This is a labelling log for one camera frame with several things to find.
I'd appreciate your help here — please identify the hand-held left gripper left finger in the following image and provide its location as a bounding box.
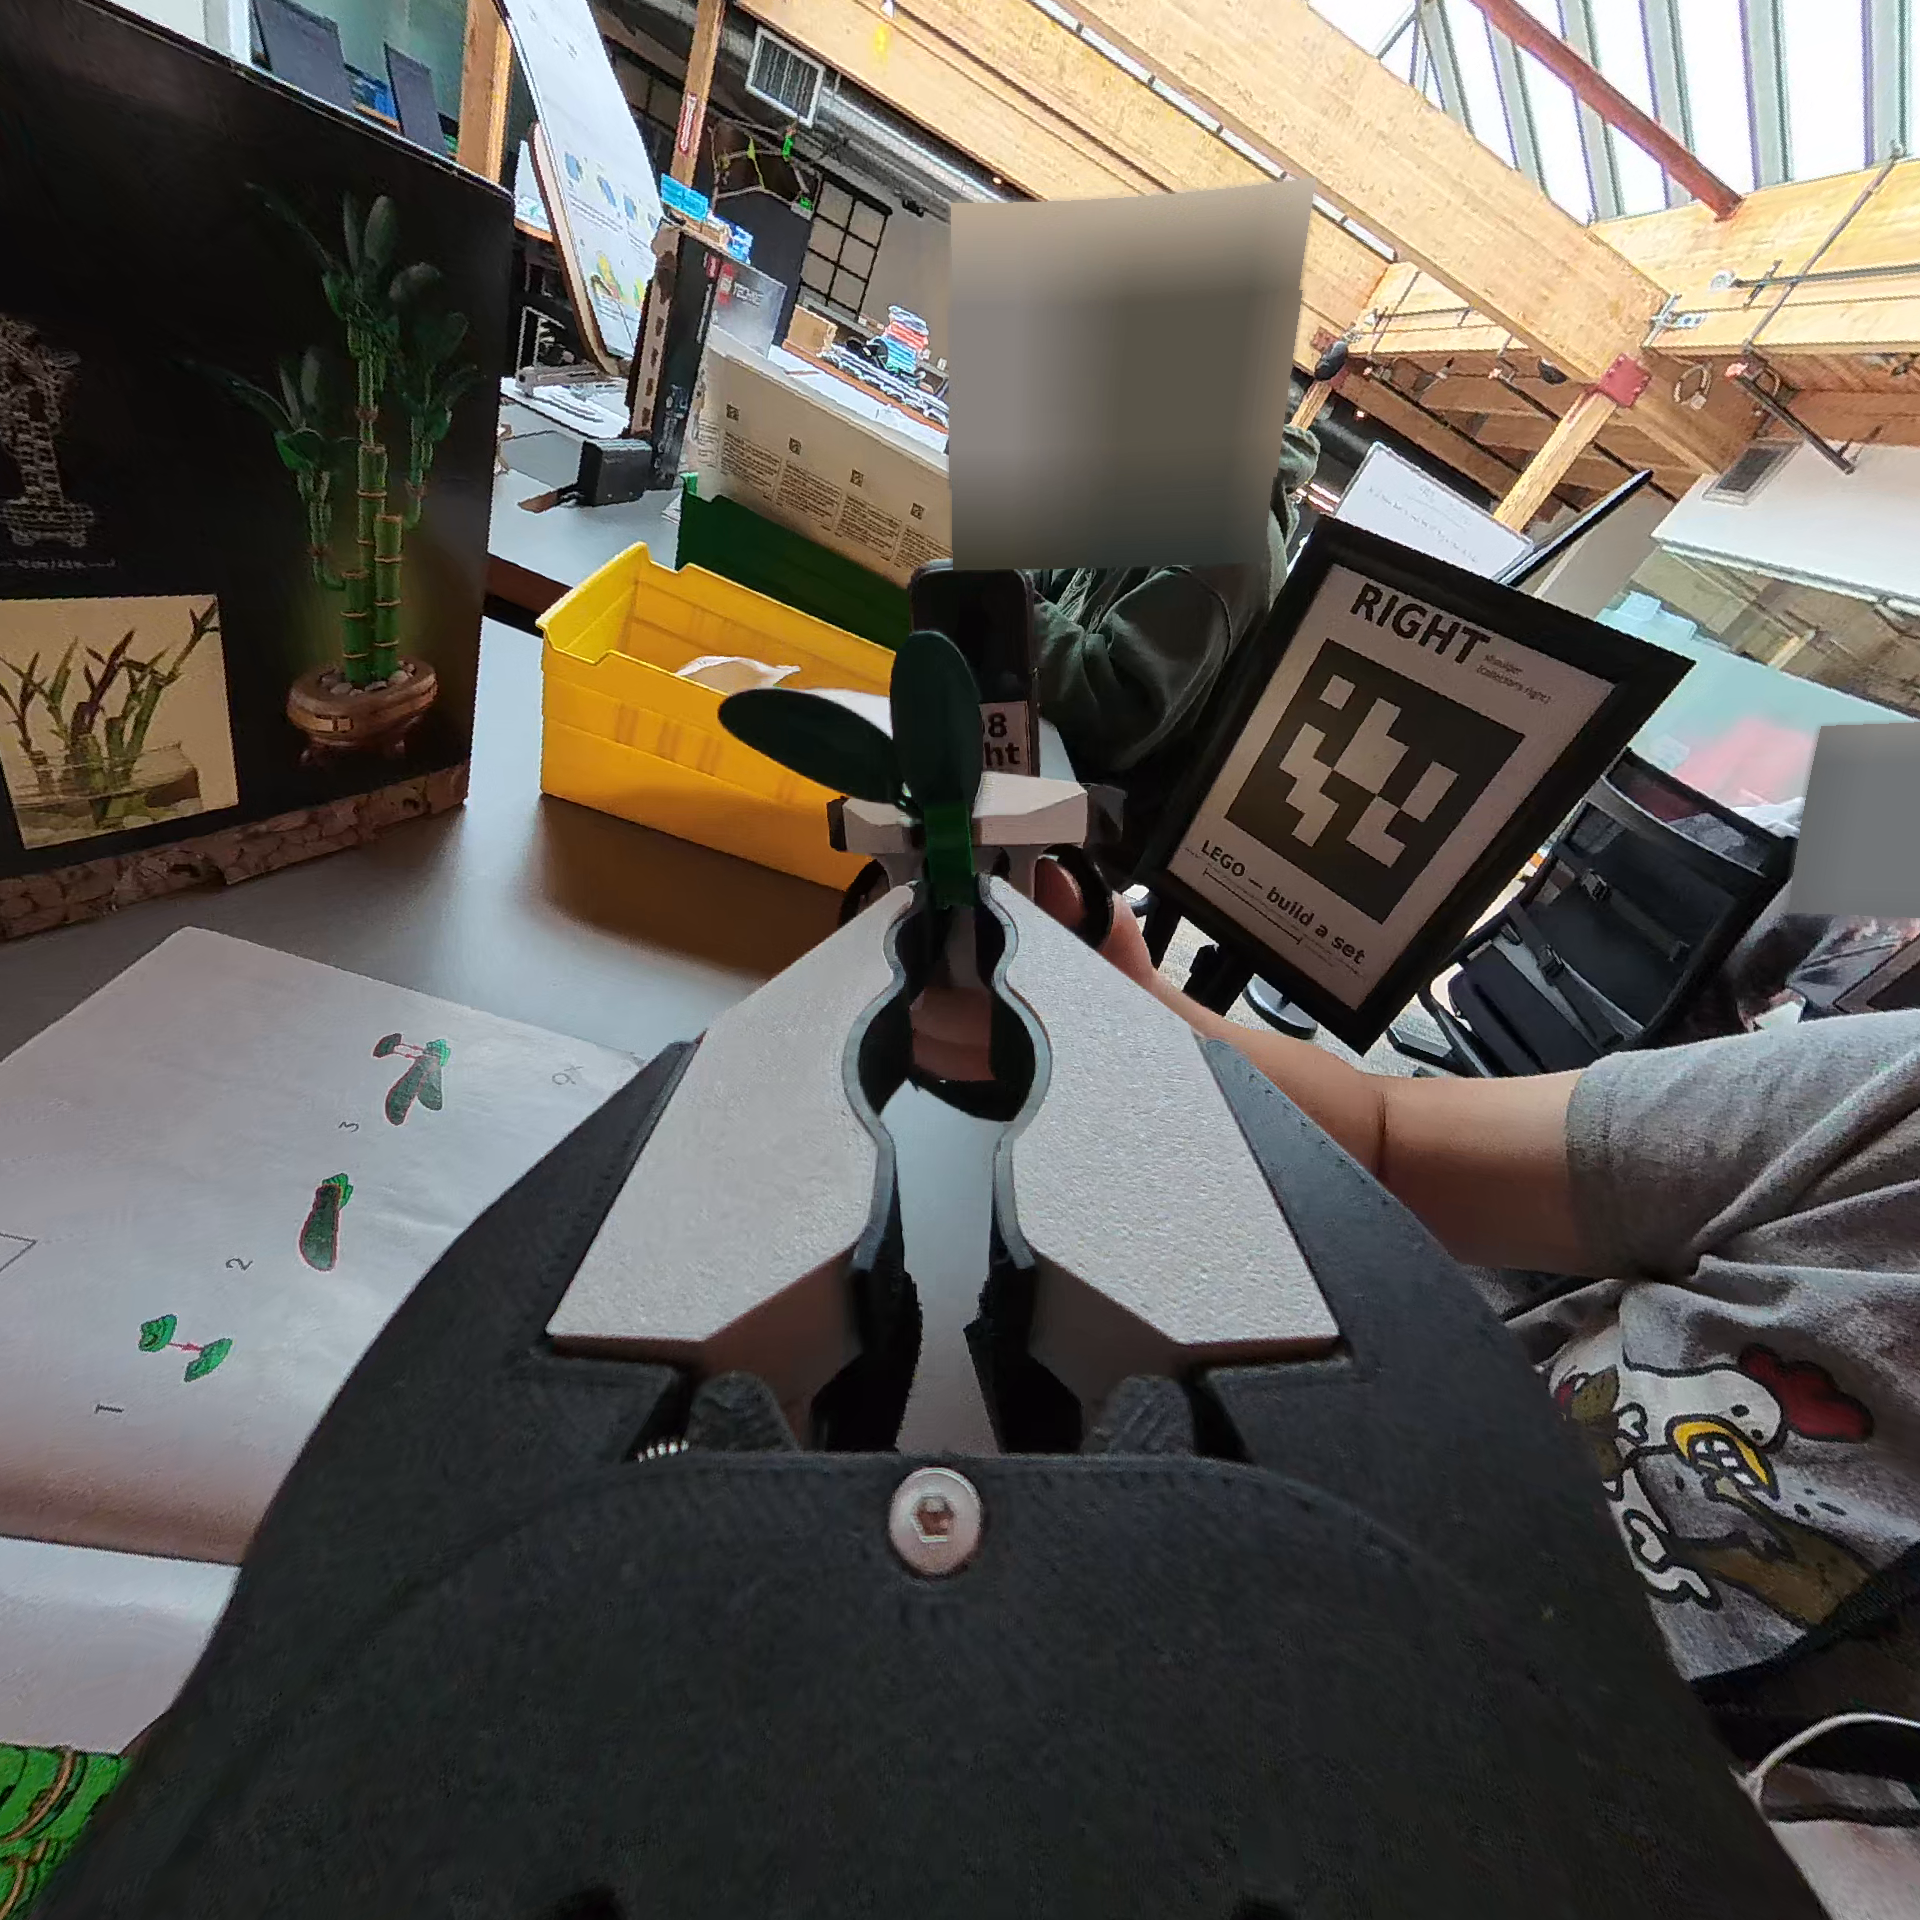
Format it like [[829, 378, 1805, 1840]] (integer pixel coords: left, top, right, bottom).
[[544, 880, 925, 1451]]

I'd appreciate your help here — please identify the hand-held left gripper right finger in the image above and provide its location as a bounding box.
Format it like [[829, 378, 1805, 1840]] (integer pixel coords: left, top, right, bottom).
[[976, 880, 1341, 1455]]

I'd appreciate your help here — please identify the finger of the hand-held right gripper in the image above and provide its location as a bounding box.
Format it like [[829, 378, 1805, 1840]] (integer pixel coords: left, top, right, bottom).
[[829, 793, 925, 893], [969, 771, 1086, 852]]

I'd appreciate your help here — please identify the green toy leaf assembly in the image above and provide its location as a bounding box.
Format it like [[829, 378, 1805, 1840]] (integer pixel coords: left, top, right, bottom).
[[717, 630, 983, 909]]

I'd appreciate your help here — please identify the person's right forearm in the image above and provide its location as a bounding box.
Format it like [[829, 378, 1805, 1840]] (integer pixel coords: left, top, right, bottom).
[[1146, 943, 1594, 1280]]

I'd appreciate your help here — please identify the black toy set box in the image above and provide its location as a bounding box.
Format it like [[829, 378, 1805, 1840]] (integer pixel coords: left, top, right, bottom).
[[0, 0, 519, 940]]

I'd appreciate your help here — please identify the person's right hand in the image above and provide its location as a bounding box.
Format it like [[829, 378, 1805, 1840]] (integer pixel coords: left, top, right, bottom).
[[907, 860, 1168, 1085]]

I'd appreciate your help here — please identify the green plastic bin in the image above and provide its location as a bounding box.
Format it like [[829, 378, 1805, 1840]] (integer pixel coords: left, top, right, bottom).
[[677, 476, 917, 653]]

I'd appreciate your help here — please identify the pale printed cardboard box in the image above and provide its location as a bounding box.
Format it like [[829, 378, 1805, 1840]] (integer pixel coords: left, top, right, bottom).
[[694, 331, 955, 588]]

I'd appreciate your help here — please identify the yellow plastic bin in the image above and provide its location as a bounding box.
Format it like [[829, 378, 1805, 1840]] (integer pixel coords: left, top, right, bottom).
[[534, 542, 901, 896]]

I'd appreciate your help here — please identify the black framed marker sign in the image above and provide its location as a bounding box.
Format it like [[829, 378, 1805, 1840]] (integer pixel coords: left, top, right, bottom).
[[1146, 515, 1699, 1053]]

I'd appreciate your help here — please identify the building instruction booklet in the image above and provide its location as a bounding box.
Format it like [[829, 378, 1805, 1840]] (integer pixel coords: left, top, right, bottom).
[[0, 927, 649, 1920]]

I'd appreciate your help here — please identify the black office chair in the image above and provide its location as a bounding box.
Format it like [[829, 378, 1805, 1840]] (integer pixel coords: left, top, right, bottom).
[[1433, 753, 1793, 1075]]

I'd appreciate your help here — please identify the tilted instruction board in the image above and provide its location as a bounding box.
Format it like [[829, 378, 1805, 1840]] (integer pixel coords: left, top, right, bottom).
[[501, 0, 666, 362]]

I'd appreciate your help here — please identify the white cable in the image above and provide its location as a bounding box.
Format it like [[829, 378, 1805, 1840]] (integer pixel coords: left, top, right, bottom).
[[1741, 1710, 1911, 1791]]

